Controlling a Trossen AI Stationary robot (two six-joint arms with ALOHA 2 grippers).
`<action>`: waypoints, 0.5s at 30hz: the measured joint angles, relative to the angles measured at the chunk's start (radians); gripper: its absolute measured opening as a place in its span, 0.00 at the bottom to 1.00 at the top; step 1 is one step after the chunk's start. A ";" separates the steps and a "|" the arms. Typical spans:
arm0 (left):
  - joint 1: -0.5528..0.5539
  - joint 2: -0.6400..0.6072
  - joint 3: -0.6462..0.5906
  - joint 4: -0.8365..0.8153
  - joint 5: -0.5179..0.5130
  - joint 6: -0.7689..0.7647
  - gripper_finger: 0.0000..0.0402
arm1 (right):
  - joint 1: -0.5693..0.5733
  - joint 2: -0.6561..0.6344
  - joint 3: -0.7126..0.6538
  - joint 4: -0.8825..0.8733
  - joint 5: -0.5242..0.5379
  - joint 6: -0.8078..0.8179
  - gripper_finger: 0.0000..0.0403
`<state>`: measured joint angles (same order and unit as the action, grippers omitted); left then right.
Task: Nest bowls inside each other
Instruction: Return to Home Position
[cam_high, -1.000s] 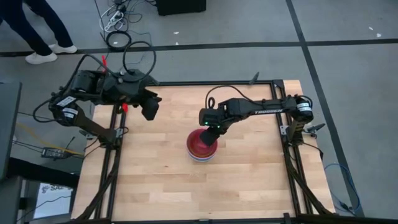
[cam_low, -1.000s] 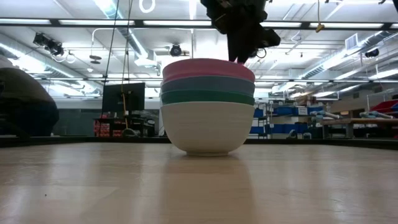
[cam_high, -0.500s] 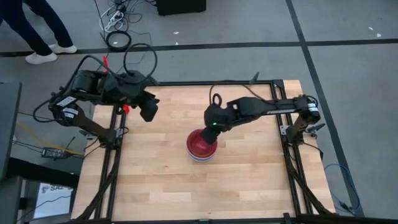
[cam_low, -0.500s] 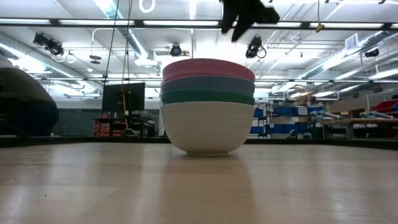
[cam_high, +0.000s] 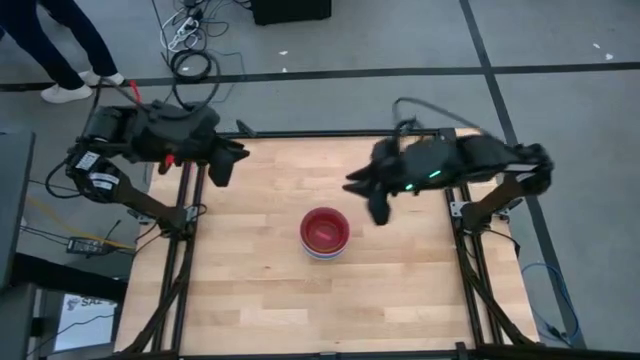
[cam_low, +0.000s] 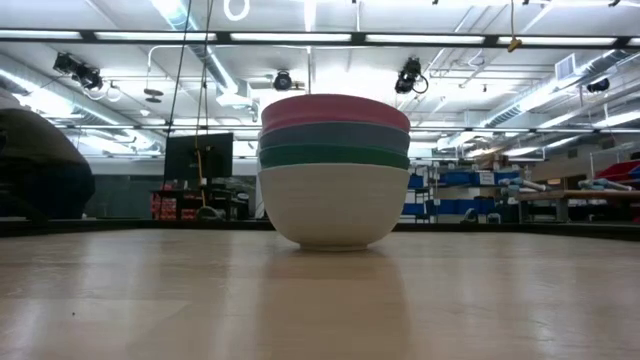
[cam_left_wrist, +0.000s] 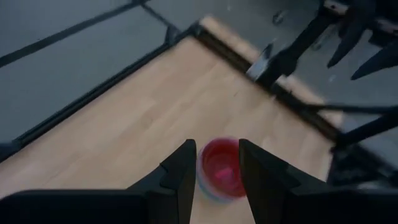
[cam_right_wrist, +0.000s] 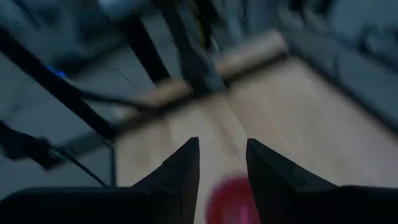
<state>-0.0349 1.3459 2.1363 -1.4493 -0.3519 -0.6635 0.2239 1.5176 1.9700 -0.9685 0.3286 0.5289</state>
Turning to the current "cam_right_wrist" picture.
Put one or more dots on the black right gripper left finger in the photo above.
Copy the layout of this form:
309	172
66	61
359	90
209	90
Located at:
177	177

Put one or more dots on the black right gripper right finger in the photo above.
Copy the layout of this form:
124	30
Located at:
273	183

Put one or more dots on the red plastic bowl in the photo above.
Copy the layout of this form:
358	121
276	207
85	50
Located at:
230	202

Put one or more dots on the black aluminium table frame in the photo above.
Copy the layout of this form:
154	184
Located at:
62	90

